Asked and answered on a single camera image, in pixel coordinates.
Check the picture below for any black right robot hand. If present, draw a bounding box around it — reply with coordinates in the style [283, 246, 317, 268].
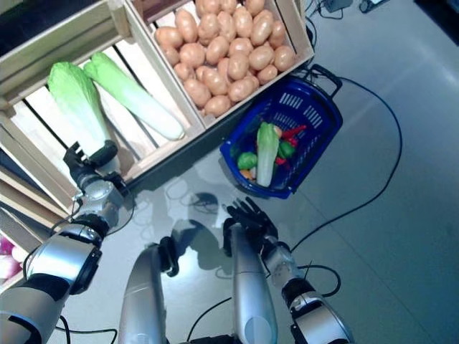
[222, 196, 279, 252]

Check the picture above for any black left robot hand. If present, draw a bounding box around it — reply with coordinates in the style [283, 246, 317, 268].
[64, 140, 118, 186]

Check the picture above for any napa cabbage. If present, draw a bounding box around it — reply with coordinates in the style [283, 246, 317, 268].
[47, 61, 110, 153]
[83, 52, 186, 141]
[255, 121, 280, 188]

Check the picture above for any blue plastic shopping basket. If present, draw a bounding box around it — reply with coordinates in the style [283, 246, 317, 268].
[219, 63, 344, 200]

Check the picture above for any silver right robot leg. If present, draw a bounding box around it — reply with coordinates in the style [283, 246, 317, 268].
[222, 219, 280, 344]

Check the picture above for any silver robot leg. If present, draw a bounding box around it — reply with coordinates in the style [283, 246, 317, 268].
[222, 219, 280, 344]
[118, 235, 180, 344]

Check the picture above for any wooden vegetable display shelf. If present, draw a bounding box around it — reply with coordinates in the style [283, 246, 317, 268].
[0, 0, 316, 298]

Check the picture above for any wooden slatted crate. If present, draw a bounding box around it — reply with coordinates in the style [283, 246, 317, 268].
[123, 0, 316, 130]
[0, 0, 208, 216]

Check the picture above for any brown potato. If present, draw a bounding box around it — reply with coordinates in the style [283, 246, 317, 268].
[273, 45, 297, 72]
[154, 27, 184, 49]
[229, 37, 254, 57]
[227, 53, 250, 82]
[201, 67, 230, 96]
[183, 78, 212, 108]
[206, 35, 230, 66]
[227, 78, 256, 103]
[179, 42, 206, 67]
[268, 20, 288, 49]
[256, 64, 279, 86]
[203, 95, 232, 118]
[250, 9, 275, 47]
[247, 45, 275, 72]
[174, 9, 199, 43]

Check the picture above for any black robot pelvis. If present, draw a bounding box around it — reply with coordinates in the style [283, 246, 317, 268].
[186, 333, 245, 344]

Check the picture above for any silver left robot leg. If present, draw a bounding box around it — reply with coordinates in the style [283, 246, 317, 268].
[118, 235, 180, 344]

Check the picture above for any purple white turnip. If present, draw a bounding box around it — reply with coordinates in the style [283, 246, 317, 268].
[0, 256, 22, 280]
[0, 236, 19, 256]

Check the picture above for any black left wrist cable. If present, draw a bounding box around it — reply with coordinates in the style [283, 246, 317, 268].
[21, 181, 138, 277]

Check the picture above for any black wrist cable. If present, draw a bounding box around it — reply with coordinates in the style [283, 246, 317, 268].
[21, 181, 138, 277]
[286, 264, 341, 298]

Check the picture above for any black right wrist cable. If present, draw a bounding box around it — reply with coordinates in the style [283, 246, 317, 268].
[286, 264, 341, 298]

